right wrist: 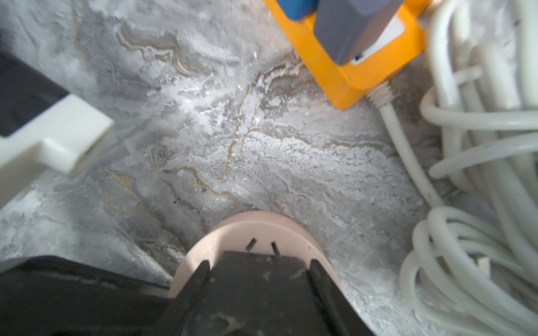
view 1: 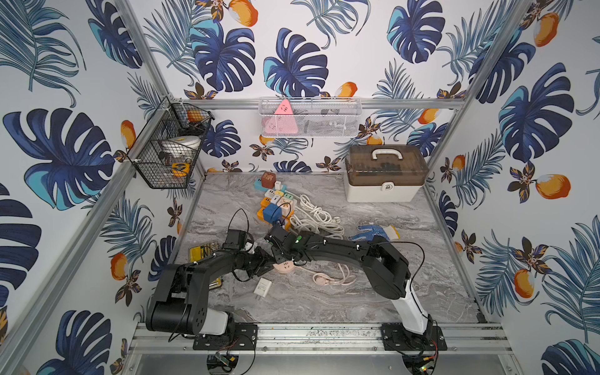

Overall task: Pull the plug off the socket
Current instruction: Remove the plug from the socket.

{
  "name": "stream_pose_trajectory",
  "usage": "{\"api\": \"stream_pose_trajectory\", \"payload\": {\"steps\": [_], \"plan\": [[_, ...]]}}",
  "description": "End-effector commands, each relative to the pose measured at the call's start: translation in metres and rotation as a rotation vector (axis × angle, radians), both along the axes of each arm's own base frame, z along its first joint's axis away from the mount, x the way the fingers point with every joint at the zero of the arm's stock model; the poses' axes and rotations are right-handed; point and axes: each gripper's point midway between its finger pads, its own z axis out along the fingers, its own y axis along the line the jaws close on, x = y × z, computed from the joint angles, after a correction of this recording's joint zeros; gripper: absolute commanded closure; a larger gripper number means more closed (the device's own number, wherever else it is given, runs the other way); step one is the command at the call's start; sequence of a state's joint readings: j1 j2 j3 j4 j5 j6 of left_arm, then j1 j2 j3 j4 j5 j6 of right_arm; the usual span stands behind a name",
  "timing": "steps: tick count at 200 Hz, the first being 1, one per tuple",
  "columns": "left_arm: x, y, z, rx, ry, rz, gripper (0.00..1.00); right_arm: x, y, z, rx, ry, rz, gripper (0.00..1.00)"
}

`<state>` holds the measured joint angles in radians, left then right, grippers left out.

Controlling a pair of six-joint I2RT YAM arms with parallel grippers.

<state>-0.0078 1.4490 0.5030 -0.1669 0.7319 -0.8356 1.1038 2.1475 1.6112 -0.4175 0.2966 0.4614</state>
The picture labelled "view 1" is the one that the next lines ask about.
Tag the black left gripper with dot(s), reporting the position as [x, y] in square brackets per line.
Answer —
[255, 262]

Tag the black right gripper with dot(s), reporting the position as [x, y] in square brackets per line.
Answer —
[277, 259]

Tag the round pink power socket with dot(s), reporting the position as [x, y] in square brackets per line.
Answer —
[284, 267]

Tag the white charger plug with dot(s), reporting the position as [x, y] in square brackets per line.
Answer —
[263, 287]

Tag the blue cube adapter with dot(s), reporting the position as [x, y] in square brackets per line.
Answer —
[272, 214]

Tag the orange power strip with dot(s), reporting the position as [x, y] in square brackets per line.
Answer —
[286, 223]

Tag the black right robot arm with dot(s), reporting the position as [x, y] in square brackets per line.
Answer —
[386, 268]

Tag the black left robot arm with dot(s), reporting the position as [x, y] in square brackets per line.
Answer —
[179, 304]

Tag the white cube adapter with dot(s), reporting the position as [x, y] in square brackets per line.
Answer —
[286, 206]

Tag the teal power strip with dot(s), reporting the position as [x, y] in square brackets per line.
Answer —
[258, 185]

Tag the brown cube adapter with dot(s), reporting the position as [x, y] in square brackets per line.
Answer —
[268, 180]

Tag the blue dotted work glove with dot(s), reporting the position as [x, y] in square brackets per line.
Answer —
[370, 231]

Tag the white brown storage box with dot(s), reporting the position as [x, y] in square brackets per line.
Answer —
[384, 173]

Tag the yellow tape measure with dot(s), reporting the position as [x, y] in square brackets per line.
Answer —
[181, 169]

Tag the pink triangle object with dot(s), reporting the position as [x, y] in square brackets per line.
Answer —
[282, 122]

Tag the white item in basket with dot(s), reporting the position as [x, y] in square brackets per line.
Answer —
[179, 146]

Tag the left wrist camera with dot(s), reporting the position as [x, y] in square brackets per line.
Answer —
[235, 240]

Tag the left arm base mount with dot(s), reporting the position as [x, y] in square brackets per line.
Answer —
[237, 337]

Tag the aluminium front rail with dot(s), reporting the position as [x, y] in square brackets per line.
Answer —
[335, 338]

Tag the clear wall shelf basket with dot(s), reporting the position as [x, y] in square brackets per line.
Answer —
[319, 117]

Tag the black wire basket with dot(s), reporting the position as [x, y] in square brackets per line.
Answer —
[170, 119]

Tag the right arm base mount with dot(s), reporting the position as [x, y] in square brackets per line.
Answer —
[396, 338]

